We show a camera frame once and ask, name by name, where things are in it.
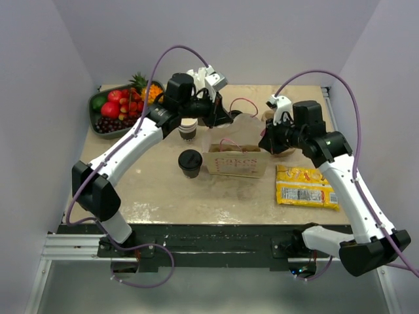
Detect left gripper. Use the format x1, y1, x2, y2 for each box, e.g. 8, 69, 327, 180
180, 88, 234, 129

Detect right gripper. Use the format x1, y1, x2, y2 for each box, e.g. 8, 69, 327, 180
259, 114, 306, 155

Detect brown paper bag pink handles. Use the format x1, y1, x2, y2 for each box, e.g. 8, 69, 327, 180
202, 97, 269, 179

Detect black plastic cup lid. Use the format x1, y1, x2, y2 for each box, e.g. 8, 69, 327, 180
178, 149, 203, 171

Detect black paper coffee cup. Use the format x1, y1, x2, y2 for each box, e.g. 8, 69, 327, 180
181, 166, 200, 179

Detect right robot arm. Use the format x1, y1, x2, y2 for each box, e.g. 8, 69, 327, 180
259, 96, 411, 277

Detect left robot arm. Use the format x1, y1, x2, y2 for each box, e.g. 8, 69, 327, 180
71, 67, 232, 256

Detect cardboard cup carrier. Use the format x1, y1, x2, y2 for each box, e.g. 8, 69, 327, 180
261, 109, 295, 158

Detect stack of paper cups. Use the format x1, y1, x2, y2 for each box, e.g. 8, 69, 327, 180
178, 118, 198, 141

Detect white wrapped straws bunch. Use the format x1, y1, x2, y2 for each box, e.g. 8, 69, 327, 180
186, 67, 207, 90

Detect yellow snack bag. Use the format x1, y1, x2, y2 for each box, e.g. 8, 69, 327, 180
276, 164, 339, 211

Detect orange spiky fruit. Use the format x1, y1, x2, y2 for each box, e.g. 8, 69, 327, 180
141, 83, 163, 105

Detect small pineapple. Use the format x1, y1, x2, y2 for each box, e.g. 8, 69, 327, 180
130, 71, 149, 94

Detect grey fruit tray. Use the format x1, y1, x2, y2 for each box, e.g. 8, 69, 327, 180
87, 79, 166, 141

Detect red apple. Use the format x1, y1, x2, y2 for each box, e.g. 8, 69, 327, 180
101, 102, 120, 119
107, 90, 122, 103

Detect red apple lower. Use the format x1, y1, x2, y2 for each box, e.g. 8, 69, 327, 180
101, 102, 120, 119

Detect green lime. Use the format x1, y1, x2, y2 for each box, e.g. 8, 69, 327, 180
91, 96, 107, 112

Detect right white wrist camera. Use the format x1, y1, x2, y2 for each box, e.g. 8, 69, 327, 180
266, 94, 292, 126

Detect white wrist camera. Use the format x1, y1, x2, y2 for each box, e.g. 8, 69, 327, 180
199, 66, 228, 100
266, 94, 292, 126

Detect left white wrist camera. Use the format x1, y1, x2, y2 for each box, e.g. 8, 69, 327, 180
199, 66, 228, 100

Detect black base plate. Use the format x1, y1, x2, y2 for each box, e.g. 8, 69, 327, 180
55, 224, 327, 273

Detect aluminium frame rail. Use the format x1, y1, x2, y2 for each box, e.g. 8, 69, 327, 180
26, 233, 401, 313

